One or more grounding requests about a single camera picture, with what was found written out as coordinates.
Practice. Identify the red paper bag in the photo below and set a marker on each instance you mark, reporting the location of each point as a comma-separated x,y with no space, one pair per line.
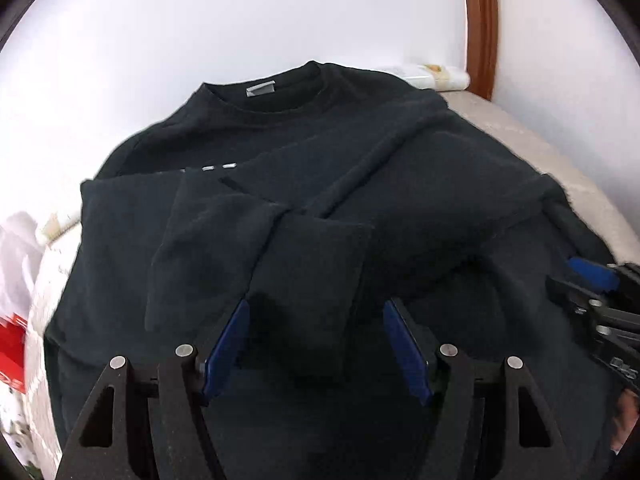
12,352

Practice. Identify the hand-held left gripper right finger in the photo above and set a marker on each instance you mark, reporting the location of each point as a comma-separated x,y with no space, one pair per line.
407,350

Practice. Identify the black sweatshirt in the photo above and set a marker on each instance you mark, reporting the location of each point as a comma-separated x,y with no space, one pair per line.
325,170

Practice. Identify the brown wooden door frame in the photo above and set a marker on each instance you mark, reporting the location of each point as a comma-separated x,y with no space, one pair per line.
481,25

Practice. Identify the person's right hand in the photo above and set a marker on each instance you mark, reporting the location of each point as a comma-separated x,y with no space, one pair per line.
626,420

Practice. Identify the red and white packaging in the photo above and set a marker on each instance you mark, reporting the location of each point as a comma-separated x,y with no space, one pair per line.
17,260

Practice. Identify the striped mattress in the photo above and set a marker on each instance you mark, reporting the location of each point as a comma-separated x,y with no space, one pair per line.
550,160

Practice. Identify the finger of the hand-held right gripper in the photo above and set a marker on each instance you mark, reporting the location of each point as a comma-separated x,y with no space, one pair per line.
592,272
575,295

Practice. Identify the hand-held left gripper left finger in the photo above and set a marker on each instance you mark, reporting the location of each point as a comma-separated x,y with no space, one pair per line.
227,345

